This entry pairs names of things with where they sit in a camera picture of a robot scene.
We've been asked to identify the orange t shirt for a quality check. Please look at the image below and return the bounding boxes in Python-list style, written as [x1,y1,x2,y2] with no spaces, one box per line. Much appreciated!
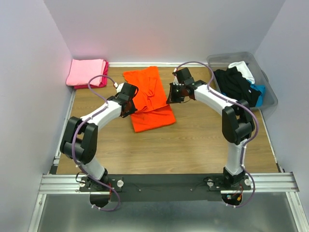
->
[123,66,176,132]

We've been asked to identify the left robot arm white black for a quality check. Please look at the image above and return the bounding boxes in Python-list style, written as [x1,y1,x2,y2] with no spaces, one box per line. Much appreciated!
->
[60,93,137,191]

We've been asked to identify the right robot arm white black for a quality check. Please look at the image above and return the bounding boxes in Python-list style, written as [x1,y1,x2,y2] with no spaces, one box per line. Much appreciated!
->
[167,80,259,189]

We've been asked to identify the folded magenta shirt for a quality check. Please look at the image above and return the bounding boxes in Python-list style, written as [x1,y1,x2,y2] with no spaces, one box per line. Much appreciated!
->
[73,60,109,89]

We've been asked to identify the black shirt in bin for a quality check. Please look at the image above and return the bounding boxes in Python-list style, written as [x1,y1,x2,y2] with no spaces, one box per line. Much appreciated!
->
[214,67,252,107]

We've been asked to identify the folded light pink shirt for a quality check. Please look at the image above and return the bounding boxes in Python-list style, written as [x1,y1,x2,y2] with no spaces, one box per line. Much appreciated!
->
[66,59,107,89]

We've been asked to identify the clear plastic bin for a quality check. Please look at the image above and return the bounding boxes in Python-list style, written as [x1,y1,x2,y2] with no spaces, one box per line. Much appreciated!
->
[207,52,278,110]

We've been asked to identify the white shirt in bin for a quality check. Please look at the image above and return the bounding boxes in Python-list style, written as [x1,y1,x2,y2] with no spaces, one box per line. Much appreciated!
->
[228,61,255,84]

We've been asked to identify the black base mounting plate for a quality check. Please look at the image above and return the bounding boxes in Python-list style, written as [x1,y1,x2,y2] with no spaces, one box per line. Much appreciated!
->
[79,174,252,203]

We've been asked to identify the blue shirt in bin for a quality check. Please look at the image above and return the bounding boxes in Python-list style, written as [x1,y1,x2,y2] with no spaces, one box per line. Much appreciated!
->
[250,84,266,107]

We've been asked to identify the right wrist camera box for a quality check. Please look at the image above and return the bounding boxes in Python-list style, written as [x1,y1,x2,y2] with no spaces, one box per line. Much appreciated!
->
[173,68,195,85]

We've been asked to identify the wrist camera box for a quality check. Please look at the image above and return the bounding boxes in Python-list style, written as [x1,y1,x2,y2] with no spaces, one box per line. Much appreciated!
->
[116,82,139,98]
[173,68,195,85]

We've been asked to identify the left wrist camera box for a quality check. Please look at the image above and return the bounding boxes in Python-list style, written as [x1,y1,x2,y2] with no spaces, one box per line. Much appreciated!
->
[116,82,139,98]

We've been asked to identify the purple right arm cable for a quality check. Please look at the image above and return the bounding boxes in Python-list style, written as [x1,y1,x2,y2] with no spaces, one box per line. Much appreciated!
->
[172,61,260,172]

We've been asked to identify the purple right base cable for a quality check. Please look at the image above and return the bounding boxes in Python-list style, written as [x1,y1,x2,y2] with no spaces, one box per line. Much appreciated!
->
[225,169,256,209]

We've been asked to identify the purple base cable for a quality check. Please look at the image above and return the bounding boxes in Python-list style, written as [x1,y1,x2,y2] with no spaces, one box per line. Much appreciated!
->
[225,169,256,209]
[84,177,121,212]

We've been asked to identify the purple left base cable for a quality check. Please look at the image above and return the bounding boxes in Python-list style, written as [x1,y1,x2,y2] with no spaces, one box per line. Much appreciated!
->
[84,177,121,212]

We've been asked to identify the aluminium front rail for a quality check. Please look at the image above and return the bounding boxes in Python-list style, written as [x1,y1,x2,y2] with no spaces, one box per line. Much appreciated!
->
[39,173,299,194]

